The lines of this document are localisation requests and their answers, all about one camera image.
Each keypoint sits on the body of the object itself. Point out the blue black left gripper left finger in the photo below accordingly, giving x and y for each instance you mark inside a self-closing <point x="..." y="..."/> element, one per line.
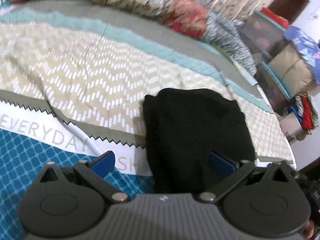
<point x="81" y="183"/>

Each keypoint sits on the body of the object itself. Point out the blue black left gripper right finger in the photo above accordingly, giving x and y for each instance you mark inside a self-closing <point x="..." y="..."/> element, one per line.
<point x="228" y="174"/>

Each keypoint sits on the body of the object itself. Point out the black pants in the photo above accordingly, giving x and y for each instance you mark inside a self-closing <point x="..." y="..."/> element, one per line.
<point x="182" y="128"/>

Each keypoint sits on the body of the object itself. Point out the red clothes pile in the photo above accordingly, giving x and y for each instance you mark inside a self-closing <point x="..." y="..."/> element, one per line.
<point x="306" y="112"/>

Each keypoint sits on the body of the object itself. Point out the patterned bedsheet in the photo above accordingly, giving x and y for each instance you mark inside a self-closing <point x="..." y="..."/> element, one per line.
<point x="73" y="78"/>

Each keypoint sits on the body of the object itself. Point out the clear plastic storage bins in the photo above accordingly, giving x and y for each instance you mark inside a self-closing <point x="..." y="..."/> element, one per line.
<point x="282" y="72"/>

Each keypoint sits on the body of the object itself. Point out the black white patterned cloth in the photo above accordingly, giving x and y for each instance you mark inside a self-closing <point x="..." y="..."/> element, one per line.
<point x="223" y="34"/>

